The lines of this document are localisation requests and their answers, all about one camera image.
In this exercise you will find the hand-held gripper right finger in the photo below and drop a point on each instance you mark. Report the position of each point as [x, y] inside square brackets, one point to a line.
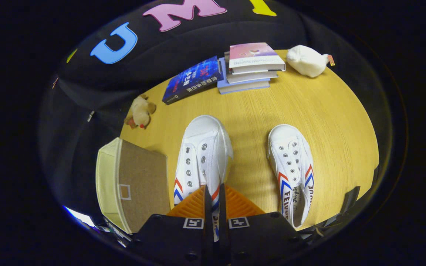
[223, 221]

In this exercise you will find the beige fabric storage box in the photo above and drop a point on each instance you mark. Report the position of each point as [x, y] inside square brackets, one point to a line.
[142, 184]

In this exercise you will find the white plush toy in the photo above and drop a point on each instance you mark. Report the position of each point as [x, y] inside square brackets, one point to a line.
[305, 61]

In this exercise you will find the black table clamp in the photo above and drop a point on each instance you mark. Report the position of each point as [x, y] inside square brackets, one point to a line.
[350, 199]

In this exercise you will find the light blue book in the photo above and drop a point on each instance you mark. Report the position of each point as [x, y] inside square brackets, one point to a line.
[242, 87]

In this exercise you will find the white canvas shoe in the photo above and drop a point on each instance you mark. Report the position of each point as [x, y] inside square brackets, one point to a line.
[203, 147]
[290, 159]

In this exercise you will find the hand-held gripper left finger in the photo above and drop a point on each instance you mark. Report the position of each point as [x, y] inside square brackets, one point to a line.
[208, 221]

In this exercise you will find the dark blue book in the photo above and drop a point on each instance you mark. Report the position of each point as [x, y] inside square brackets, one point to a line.
[192, 79]

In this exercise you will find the white clip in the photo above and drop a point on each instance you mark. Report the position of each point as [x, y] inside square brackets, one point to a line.
[90, 116]

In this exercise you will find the brown plush toy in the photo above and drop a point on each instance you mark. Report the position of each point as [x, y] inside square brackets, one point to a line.
[140, 111]

